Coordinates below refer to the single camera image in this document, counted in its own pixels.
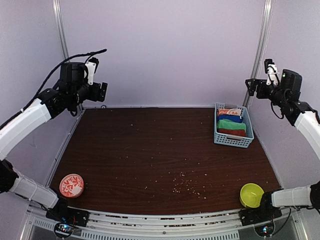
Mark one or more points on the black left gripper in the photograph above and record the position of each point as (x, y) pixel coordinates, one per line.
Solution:
(94, 95)

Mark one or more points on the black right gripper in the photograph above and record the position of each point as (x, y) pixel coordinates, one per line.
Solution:
(251, 89)

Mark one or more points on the green microfibre towel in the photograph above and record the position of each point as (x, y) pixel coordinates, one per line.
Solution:
(231, 125)

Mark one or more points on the dark red towel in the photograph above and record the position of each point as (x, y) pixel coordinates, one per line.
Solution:
(235, 132)

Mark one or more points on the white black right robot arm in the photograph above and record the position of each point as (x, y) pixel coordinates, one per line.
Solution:
(290, 133)

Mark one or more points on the orange white patterned cloth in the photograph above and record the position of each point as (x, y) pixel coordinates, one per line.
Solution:
(229, 111)

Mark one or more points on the blue folded towel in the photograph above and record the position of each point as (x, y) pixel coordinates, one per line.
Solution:
(233, 118)

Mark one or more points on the light blue perforated basket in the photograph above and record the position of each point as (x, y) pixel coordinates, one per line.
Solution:
(228, 139)

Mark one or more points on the red white patterned plate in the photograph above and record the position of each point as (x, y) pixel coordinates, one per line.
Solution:
(71, 186)

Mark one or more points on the yellow-green bowl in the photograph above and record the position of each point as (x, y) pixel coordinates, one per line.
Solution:
(250, 195)

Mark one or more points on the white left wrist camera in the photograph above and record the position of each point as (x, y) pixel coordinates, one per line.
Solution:
(91, 68)

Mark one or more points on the right aluminium frame post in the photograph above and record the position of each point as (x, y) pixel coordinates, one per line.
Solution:
(263, 38)

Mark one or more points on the aluminium frame post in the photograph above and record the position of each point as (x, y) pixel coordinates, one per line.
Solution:
(263, 38)
(60, 27)

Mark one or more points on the left aluminium frame post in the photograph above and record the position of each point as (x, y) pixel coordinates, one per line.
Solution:
(60, 27)

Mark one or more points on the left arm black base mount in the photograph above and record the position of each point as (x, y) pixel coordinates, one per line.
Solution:
(63, 213)

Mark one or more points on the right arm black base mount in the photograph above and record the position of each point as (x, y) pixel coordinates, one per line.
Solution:
(266, 212)

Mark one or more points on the aluminium front rail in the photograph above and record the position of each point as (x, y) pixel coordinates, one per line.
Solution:
(219, 225)

